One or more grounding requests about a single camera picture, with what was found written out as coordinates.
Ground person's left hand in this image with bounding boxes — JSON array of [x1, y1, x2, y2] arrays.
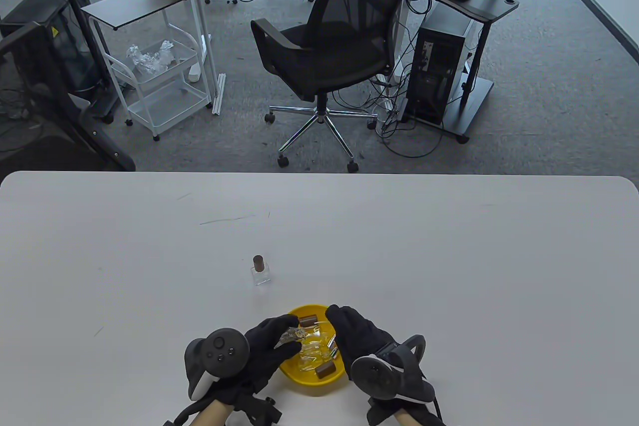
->
[[214, 315, 303, 408]]

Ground person's right hand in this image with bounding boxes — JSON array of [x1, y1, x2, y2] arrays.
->
[[325, 305, 442, 426]]

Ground person's left forearm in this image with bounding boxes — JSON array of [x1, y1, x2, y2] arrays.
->
[[192, 400, 235, 426]]

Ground black and white tracking controller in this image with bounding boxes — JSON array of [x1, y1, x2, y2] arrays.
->
[[185, 328, 250, 401], [350, 335, 436, 403]]

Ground yellow bowl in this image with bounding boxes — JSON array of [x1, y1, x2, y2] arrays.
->
[[278, 304, 350, 387]]

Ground white metal utility cart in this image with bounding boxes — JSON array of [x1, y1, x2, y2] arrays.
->
[[89, 11, 214, 142]]

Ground black computer tower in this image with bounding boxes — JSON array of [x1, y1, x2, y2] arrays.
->
[[405, 2, 475, 127]]

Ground crumpled clear plastic wrap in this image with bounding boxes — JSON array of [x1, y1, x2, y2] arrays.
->
[[126, 39, 175, 73]]

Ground black mesh office chair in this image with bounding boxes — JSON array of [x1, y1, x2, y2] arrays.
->
[[251, 0, 429, 172]]

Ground black mobile computer stand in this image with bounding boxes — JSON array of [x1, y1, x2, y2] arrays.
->
[[397, 0, 520, 143]]

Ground black equipment cabinet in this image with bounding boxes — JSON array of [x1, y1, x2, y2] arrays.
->
[[0, 0, 108, 97]]

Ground dark wooden cart top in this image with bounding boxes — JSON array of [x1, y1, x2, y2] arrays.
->
[[81, 0, 192, 31]]

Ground black stand pole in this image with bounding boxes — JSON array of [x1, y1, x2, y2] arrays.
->
[[46, 0, 120, 124]]

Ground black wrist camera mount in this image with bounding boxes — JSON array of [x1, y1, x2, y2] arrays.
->
[[232, 394, 283, 426]]

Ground black floor cables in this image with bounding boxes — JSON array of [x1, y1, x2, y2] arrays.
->
[[332, 64, 445, 159]]

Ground white metal frame desk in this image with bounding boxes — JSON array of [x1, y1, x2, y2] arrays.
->
[[131, 0, 459, 115]]

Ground large black equipment frame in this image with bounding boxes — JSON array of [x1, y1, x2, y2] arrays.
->
[[0, 21, 136, 172]]

